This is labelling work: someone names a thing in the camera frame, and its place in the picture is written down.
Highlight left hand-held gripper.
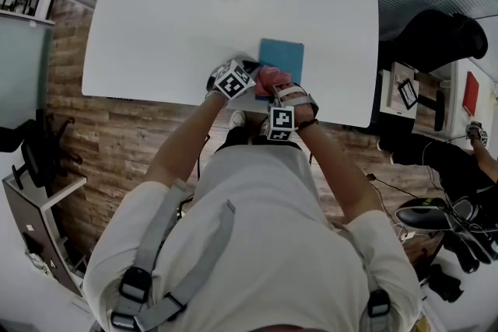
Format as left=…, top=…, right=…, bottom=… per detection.
left=205, top=58, right=260, bottom=102

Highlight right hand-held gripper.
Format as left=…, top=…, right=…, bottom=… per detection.
left=267, top=83, right=321, bottom=144

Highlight gray harness strap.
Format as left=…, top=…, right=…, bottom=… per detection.
left=116, top=178, right=191, bottom=304
left=110, top=200, right=237, bottom=332
left=352, top=232, right=392, bottom=331

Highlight person's black trousers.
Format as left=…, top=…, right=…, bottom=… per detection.
left=216, top=126, right=303, bottom=153

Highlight black office chair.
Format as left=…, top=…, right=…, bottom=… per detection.
left=0, top=108, right=85, bottom=190
left=379, top=9, right=489, bottom=132

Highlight blue book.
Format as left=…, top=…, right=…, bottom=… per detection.
left=254, top=37, right=306, bottom=103

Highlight person's left forearm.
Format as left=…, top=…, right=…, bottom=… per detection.
left=146, top=96, right=230, bottom=192

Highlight brown white cabinet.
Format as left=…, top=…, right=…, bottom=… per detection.
left=2, top=170, right=89, bottom=299

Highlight beige box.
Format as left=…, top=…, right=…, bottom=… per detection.
left=383, top=61, right=419, bottom=116

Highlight person's right hand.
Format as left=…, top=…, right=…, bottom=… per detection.
left=293, top=104, right=314, bottom=130

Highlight red book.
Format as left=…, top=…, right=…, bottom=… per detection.
left=461, top=71, right=481, bottom=117

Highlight black padded seat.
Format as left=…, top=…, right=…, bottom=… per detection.
left=395, top=197, right=453, bottom=232

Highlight white side table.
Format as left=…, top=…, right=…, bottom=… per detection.
left=447, top=58, right=498, bottom=142

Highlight pink cloth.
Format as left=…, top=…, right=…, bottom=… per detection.
left=254, top=65, right=293, bottom=99

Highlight white bead bracelet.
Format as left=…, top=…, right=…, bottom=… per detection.
left=204, top=89, right=230, bottom=110

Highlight black framed picture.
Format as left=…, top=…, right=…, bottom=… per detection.
left=397, top=78, right=421, bottom=111

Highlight black floor cable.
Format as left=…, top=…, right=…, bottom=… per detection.
left=366, top=172, right=430, bottom=204

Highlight person's right forearm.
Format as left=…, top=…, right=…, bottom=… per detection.
left=295, top=124, right=385, bottom=225

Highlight person's white shirt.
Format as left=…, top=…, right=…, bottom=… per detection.
left=83, top=145, right=424, bottom=332

